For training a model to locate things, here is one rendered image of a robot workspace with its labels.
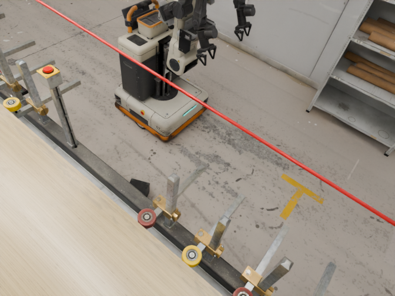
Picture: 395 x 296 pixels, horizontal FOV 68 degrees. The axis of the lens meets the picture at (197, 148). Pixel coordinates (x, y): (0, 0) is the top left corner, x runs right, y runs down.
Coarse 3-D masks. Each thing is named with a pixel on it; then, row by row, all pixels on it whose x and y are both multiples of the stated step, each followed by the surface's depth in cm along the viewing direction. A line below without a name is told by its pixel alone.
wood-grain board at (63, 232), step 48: (0, 144) 141; (0, 192) 126; (48, 192) 129; (96, 192) 132; (0, 240) 114; (48, 240) 116; (96, 240) 118; (144, 240) 121; (0, 288) 104; (48, 288) 106; (96, 288) 108; (144, 288) 109; (192, 288) 111
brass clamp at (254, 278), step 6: (252, 270) 123; (240, 276) 123; (246, 276) 121; (252, 276) 121; (258, 276) 121; (246, 282) 123; (252, 282) 120; (258, 282) 120; (258, 288) 119; (270, 288) 119; (264, 294) 118; (270, 294) 118
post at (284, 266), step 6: (282, 258) 101; (288, 258) 99; (276, 264) 106; (282, 264) 98; (288, 264) 97; (270, 270) 111; (276, 270) 102; (282, 270) 99; (288, 270) 97; (264, 276) 118; (270, 276) 107; (276, 276) 104; (282, 276) 102; (264, 282) 114; (270, 282) 110; (264, 288) 117; (258, 294) 124
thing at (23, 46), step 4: (32, 40) 201; (20, 44) 197; (24, 44) 197; (28, 44) 199; (32, 44) 201; (8, 48) 193; (12, 48) 193; (16, 48) 194; (20, 48) 196; (24, 48) 198; (4, 52) 190; (8, 52) 191; (12, 52) 193
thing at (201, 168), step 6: (198, 168) 152; (204, 168) 152; (192, 174) 149; (198, 174) 149; (186, 180) 146; (192, 180) 147; (180, 186) 144; (186, 186) 144; (180, 192) 142; (156, 210) 135; (162, 210) 135; (156, 216) 133
